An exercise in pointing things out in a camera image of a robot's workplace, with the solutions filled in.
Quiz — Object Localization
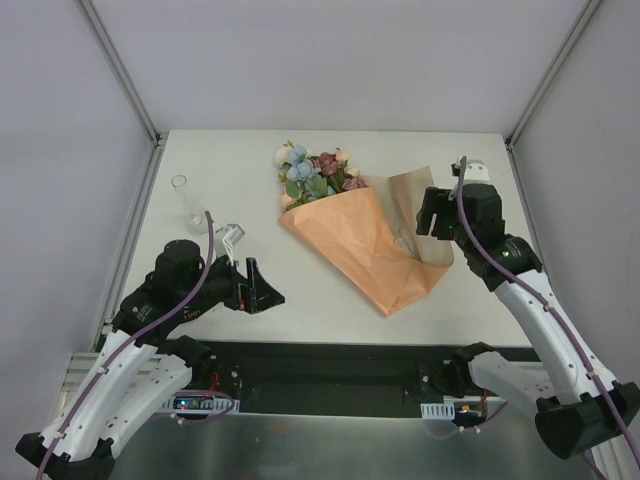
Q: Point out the orange wrapping paper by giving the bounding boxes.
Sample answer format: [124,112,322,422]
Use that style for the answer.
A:
[279,166,454,316]

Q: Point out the artificial flower bunch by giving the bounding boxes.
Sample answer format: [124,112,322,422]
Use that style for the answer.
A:
[274,141,367,212]

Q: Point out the black ribbon gold lettering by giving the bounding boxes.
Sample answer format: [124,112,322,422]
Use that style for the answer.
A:
[183,306,206,322]

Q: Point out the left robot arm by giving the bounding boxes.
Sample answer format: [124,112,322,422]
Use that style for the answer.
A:
[16,240,285,479]

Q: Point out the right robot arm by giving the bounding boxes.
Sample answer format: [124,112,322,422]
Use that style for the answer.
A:
[416,183,639,459]

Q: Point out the clear glass vase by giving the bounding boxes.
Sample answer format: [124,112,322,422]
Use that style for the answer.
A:
[171,174,208,235]

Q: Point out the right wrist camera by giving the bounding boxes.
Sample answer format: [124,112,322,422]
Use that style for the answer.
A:
[451,156,491,187]

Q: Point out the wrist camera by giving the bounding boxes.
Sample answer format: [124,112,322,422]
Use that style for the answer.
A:
[216,223,245,264]
[451,156,491,187]

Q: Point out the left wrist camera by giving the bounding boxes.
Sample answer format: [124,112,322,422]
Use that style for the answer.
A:
[216,223,245,264]

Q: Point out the right aluminium frame post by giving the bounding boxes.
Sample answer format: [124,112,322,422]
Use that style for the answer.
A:
[505,0,605,151]

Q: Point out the aluminium frame post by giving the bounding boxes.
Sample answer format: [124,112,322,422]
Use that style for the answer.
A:
[74,0,162,146]
[505,0,605,151]

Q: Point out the front aluminium rail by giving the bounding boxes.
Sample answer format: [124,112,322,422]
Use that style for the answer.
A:
[63,349,551,416]

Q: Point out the left aluminium frame post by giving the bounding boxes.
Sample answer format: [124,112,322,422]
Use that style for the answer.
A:
[74,0,162,146]

